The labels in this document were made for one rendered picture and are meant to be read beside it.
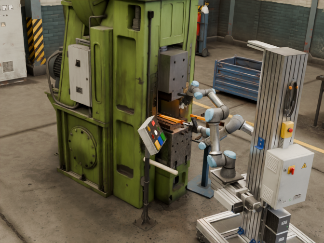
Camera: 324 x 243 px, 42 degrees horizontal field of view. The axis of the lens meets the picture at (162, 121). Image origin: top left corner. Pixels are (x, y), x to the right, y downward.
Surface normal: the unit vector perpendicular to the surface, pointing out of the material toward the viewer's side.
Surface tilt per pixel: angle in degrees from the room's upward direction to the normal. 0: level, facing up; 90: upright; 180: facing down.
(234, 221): 0
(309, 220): 0
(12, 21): 90
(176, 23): 90
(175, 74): 90
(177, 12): 90
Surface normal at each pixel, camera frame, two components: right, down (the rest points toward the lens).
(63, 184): 0.04, -0.92
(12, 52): 0.68, 0.31
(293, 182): 0.46, 0.36
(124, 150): -0.64, 0.27
